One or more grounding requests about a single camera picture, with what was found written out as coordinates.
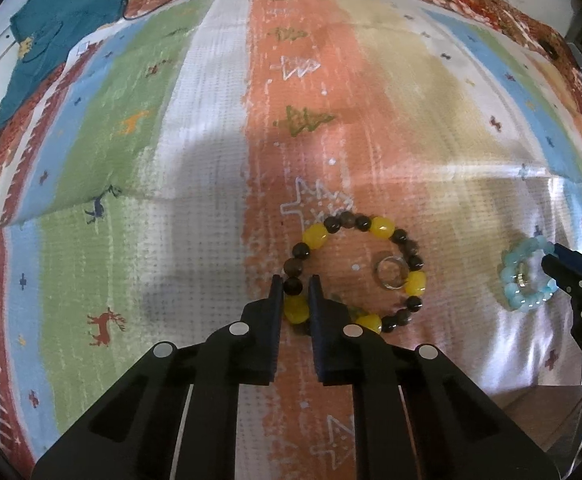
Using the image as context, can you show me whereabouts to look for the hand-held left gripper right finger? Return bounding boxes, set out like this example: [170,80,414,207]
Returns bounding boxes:
[307,274,562,480]

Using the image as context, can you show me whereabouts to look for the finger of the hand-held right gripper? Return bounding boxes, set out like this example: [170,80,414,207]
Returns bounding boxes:
[553,243,582,282]
[542,256,582,331]

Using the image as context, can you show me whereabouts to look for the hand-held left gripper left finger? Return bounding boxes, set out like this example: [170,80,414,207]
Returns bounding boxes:
[31,274,286,480]

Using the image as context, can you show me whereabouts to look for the light blue bead bracelet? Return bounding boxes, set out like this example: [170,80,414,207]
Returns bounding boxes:
[501,234,559,313]

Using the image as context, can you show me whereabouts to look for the yellow and brown bead bracelet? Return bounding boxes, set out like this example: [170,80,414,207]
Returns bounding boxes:
[281,212,429,336]

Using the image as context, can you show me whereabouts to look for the colourful striped cloth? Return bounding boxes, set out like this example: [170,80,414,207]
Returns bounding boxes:
[0,0,582,480]

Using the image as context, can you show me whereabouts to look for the teal cloth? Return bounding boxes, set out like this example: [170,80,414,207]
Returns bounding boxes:
[0,0,129,128]

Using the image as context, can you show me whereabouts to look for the large silver ring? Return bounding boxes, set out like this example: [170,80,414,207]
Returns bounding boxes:
[375,256,409,291]

